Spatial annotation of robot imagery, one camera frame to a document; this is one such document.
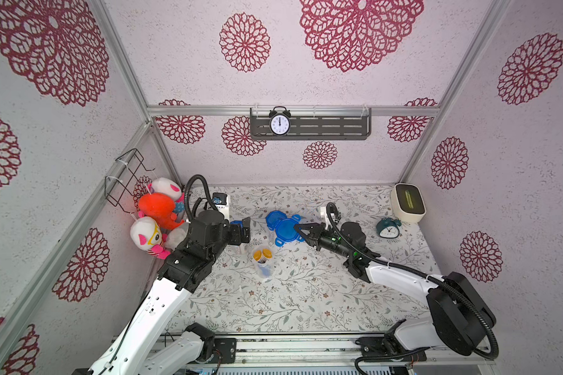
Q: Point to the black alarm clock on shelf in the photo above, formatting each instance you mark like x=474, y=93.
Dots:
x=280, y=120

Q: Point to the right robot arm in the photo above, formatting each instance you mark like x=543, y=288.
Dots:
x=458, y=317

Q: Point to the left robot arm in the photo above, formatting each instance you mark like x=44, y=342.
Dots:
x=130, y=352

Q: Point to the white pink plush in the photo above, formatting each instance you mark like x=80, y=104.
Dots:
x=148, y=237
x=167, y=187

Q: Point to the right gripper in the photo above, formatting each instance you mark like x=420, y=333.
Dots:
x=317, y=237

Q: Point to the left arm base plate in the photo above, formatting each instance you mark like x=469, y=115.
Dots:
x=218, y=351

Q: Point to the teal alarm clock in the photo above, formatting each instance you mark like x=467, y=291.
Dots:
x=388, y=228

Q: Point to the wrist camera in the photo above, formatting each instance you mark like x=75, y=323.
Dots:
x=222, y=202
x=329, y=219

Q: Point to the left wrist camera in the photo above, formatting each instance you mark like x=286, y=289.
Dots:
x=222, y=202

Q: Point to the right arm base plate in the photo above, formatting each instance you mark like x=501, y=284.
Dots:
x=382, y=348

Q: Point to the cream box with green window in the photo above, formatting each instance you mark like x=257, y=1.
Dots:
x=407, y=203

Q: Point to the red plush toy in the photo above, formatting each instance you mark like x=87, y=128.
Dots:
x=160, y=208

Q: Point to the upper white pink plush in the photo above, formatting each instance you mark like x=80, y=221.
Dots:
x=167, y=187

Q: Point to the clear plastic container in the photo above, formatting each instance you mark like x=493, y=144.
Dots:
x=263, y=260

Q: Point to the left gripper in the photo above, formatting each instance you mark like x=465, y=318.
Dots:
x=237, y=237

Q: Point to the grey wall shelf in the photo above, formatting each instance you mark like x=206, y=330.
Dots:
x=313, y=128

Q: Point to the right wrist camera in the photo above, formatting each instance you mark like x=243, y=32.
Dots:
x=329, y=219

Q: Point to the black wire basket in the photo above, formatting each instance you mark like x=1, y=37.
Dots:
x=124, y=189

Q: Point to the lower white pink plush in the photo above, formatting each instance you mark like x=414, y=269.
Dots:
x=148, y=237

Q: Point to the white small plush dog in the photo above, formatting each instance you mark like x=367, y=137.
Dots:
x=177, y=236

